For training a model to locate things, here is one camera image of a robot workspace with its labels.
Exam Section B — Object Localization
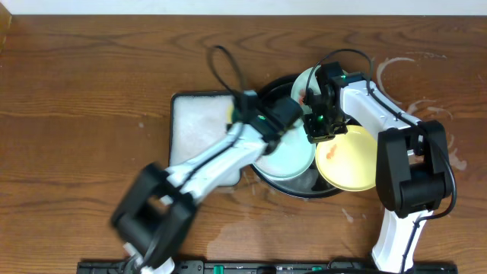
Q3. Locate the mint plate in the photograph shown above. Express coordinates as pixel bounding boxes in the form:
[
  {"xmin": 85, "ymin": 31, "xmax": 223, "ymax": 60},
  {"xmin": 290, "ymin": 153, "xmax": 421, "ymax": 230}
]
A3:
[
  {"xmin": 254, "ymin": 126, "xmax": 316, "ymax": 180},
  {"xmin": 291, "ymin": 68, "xmax": 321, "ymax": 114}
]

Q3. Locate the green yellow sponge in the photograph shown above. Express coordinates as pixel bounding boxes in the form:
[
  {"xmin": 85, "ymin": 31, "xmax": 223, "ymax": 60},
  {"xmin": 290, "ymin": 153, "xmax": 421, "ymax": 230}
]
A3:
[{"xmin": 227, "ymin": 105, "xmax": 234, "ymax": 124}]

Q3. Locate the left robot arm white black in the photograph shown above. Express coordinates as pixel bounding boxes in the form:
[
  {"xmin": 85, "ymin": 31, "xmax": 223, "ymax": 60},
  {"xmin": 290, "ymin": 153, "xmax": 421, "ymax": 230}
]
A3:
[{"xmin": 110, "ymin": 91, "xmax": 302, "ymax": 273}]

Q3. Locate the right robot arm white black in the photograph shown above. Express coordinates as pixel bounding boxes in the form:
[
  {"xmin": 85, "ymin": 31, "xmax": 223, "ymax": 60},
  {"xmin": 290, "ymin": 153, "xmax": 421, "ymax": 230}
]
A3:
[{"xmin": 291, "ymin": 62, "xmax": 457, "ymax": 273}]

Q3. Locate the round black tray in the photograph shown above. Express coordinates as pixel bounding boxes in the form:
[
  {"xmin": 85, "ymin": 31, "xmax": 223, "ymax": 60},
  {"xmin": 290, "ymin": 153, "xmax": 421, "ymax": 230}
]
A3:
[{"xmin": 251, "ymin": 74, "xmax": 342, "ymax": 199}]

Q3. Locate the black rectangular soapy water tray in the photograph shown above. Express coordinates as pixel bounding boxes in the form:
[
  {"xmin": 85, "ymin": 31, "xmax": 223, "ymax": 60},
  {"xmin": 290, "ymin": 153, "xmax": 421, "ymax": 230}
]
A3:
[{"xmin": 169, "ymin": 91, "xmax": 233, "ymax": 166}]

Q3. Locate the mint plate top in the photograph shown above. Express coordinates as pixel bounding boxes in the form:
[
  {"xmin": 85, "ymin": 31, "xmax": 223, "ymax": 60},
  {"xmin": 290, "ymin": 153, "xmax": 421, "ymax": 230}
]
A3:
[{"xmin": 291, "ymin": 68, "xmax": 321, "ymax": 114}]

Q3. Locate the yellow plate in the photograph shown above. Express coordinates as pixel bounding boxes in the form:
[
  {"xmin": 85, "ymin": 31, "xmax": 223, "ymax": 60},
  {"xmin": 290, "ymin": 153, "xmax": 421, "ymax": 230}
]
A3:
[{"xmin": 315, "ymin": 126, "xmax": 377, "ymax": 192}]

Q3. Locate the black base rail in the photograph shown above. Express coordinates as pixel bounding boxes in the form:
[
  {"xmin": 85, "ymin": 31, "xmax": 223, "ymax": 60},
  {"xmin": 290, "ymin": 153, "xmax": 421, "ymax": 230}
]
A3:
[{"xmin": 76, "ymin": 259, "xmax": 459, "ymax": 274}]

